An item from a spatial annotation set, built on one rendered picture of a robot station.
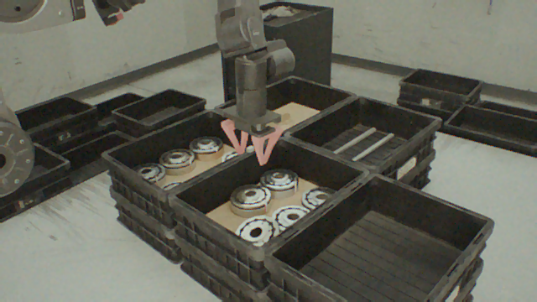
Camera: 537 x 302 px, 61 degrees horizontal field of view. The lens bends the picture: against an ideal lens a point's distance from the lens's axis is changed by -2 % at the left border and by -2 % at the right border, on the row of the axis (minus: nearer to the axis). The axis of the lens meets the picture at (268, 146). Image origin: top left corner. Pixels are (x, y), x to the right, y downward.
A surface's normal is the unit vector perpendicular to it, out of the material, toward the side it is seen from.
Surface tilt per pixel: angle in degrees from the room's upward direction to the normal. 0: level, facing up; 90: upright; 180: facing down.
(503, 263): 0
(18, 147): 90
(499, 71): 90
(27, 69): 90
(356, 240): 0
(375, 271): 0
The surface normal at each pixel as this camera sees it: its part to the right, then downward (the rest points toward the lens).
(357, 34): -0.62, 0.39
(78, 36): 0.79, 0.28
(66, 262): -0.02, -0.88
